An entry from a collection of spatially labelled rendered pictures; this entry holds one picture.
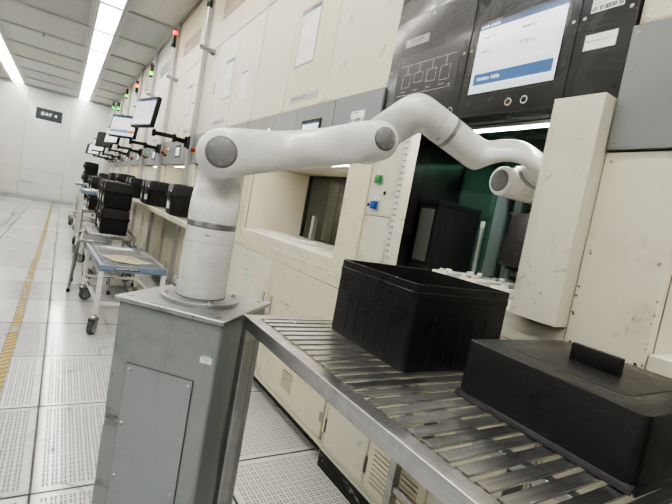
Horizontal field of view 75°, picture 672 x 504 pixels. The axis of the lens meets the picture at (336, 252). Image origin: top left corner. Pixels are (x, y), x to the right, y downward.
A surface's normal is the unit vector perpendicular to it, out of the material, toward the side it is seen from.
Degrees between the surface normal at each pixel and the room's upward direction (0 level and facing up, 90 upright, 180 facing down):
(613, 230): 90
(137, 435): 90
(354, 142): 102
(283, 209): 90
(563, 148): 90
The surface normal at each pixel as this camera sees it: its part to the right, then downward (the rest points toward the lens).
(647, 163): -0.83, -0.11
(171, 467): -0.22, 0.04
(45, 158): 0.52, 0.16
